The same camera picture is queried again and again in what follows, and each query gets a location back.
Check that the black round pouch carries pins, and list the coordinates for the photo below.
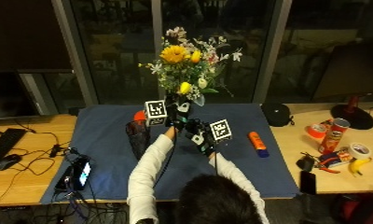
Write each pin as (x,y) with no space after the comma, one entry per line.
(276,114)

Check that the white marker cube on glove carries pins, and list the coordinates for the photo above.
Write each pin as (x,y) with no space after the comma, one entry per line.
(156,112)
(220,129)

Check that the black monitor with red stand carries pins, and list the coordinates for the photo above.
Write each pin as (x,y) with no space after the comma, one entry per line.
(354,74)

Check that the red and black bag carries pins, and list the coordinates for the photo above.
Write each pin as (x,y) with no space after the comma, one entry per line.
(360,208)

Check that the black battery pack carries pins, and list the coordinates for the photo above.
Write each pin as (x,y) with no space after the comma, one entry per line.
(64,179)

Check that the black key pouch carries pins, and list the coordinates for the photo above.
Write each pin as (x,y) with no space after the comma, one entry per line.
(305,162)

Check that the smartphone with lit screen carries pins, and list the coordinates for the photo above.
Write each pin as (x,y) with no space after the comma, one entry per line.
(83,173)

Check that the white marker cube on left glove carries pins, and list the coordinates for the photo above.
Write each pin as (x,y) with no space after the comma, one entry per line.
(156,112)

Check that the black computer mouse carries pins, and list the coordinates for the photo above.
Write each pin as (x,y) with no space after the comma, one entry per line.
(8,161)

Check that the colourful small box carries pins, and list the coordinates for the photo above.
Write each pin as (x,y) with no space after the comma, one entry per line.
(336,158)

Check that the orange tape roll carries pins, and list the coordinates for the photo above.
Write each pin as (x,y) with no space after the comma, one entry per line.
(316,131)

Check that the person's right hand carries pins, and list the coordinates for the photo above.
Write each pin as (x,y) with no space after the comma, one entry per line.
(200,138)

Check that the mixed flower bouquet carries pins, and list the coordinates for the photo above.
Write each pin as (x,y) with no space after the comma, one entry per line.
(187,65)

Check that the person's left hand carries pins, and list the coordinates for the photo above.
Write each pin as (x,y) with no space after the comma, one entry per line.
(176,119)

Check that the blue table cloth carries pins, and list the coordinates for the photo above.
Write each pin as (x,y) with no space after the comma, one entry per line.
(108,140)

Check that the red chips can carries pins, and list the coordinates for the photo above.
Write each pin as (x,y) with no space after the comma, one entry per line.
(333,137)

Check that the dark computer monitor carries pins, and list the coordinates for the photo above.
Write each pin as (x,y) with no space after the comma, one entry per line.
(8,93)

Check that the white marker cube on right glove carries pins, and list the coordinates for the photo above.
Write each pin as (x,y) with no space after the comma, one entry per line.
(220,129)

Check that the black smartphone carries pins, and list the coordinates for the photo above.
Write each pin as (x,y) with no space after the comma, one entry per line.
(308,183)

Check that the yellow banana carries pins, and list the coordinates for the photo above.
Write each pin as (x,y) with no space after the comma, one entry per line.
(358,165)

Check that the orange round object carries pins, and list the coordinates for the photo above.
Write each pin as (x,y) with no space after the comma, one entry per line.
(139,116)

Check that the white tape roll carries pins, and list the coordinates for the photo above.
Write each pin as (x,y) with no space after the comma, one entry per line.
(360,151)

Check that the orange bottle with blue cap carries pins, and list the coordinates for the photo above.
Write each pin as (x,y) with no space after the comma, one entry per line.
(257,143)

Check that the black keyboard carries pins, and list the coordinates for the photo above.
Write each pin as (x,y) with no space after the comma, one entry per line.
(3,146)

